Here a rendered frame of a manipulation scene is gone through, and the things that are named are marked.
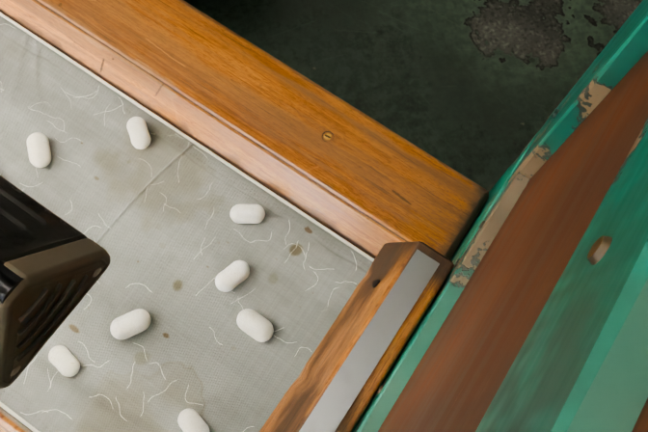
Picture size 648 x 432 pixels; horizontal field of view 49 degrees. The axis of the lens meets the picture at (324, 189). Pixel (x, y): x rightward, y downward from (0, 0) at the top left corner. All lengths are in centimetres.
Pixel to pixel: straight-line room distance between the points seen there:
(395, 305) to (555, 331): 38
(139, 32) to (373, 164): 28
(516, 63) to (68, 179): 122
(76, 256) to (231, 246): 36
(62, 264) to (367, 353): 28
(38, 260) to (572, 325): 23
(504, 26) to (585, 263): 160
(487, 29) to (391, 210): 113
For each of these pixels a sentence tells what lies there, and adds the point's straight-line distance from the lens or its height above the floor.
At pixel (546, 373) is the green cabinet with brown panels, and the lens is 16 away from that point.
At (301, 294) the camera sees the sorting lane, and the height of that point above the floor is 74.
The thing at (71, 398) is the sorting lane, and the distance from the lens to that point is 69.
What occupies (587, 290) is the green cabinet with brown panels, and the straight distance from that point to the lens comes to 17.
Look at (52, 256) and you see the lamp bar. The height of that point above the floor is 109.
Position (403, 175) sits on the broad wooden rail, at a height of 76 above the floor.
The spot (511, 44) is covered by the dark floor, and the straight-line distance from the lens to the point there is 176.
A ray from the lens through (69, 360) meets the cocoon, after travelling 67.
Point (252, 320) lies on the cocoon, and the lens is 65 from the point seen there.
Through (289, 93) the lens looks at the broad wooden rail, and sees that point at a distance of 72.
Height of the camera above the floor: 140
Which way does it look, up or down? 69 degrees down
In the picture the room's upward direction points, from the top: 11 degrees clockwise
